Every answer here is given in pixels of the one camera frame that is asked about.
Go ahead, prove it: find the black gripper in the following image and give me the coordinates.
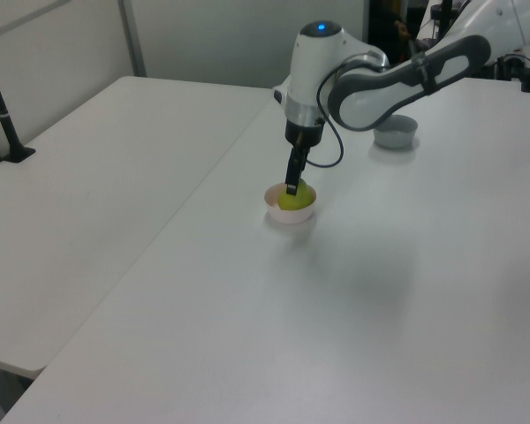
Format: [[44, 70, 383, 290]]
[[284, 117, 326, 196]]

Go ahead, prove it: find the green pear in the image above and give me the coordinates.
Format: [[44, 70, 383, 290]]
[[276, 178, 316, 212]]

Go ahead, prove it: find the pink bowl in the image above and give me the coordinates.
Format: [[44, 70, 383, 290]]
[[263, 182, 318, 225]]

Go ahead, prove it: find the grey bowl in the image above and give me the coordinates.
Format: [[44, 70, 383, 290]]
[[372, 114, 420, 149]]

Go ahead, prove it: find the grey partition post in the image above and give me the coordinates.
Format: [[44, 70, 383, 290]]
[[117, 0, 148, 79]]

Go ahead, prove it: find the black camera stand pole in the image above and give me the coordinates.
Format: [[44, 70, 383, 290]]
[[0, 38, 37, 165]]

